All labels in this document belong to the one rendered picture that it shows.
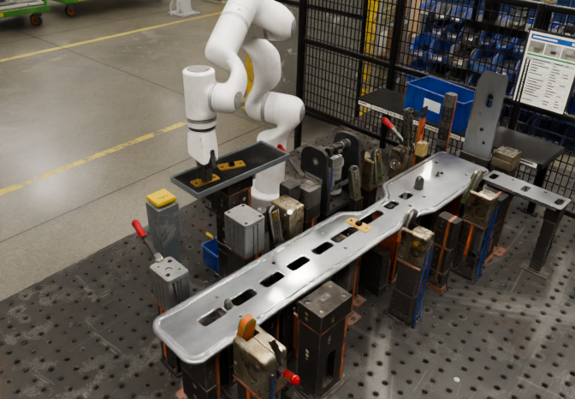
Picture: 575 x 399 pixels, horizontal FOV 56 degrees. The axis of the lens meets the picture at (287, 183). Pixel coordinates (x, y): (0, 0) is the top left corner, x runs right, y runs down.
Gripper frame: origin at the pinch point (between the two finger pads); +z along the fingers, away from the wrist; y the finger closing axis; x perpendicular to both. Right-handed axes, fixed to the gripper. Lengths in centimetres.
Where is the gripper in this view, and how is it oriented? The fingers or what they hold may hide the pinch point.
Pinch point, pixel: (204, 173)
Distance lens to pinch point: 159.0
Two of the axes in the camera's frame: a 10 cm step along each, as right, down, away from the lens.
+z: -0.3, 8.6, 5.1
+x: 7.9, -2.9, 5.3
